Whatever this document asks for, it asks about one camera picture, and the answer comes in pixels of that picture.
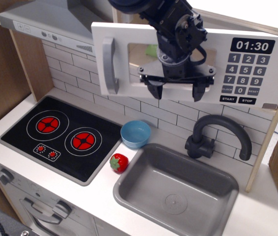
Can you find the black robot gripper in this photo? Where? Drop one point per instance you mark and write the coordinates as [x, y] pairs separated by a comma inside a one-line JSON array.
[[188, 69]]

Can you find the white toy microwave door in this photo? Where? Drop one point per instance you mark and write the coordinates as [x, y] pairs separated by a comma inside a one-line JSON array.
[[243, 64]]

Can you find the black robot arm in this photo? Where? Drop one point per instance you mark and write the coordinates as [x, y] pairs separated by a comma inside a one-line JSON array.
[[180, 33]]

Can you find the green toy pear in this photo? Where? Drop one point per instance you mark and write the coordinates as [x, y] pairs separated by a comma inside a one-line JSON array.
[[151, 50]]

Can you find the blue toy bowl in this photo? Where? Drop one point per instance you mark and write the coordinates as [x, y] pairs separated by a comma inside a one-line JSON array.
[[135, 134]]

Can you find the dark grey toy faucet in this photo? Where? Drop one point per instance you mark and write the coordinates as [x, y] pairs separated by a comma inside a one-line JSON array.
[[199, 145]]

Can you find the red toy strawberry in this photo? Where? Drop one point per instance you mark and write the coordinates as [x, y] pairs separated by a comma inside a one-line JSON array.
[[119, 163]]

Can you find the grey toy sink basin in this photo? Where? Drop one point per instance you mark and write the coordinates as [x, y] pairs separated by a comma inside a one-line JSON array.
[[181, 194]]

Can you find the black toy stovetop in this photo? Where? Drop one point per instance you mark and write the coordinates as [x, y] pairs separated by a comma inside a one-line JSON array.
[[65, 139]]

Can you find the grey range hood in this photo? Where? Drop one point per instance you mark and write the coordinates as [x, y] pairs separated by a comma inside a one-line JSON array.
[[63, 22]]

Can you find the grey toy oven door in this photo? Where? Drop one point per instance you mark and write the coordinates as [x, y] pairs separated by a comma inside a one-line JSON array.
[[56, 220]]

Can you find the grey oven knob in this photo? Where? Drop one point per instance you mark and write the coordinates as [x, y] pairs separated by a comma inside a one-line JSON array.
[[5, 177]]

